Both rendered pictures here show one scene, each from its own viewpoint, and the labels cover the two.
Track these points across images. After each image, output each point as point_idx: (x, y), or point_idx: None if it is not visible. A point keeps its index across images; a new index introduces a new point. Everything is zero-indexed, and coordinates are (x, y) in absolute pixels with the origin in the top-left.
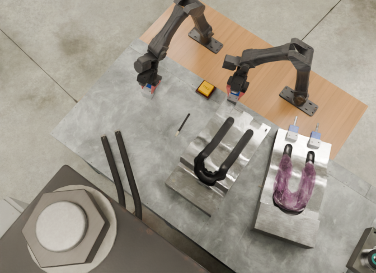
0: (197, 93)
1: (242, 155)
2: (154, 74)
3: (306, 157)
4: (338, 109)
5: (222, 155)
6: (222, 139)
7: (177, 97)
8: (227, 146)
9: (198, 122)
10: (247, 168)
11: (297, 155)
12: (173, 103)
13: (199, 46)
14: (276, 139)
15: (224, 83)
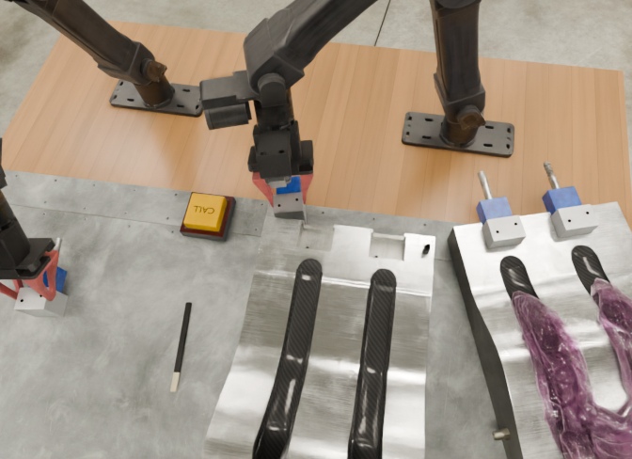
0: (189, 234)
1: (398, 366)
2: (2, 244)
3: (577, 273)
4: (562, 109)
5: (337, 403)
6: (311, 341)
7: (136, 272)
8: (339, 359)
9: (224, 315)
10: (425, 387)
11: (549, 278)
12: (134, 295)
13: (150, 117)
14: (466, 261)
15: (249, 177)
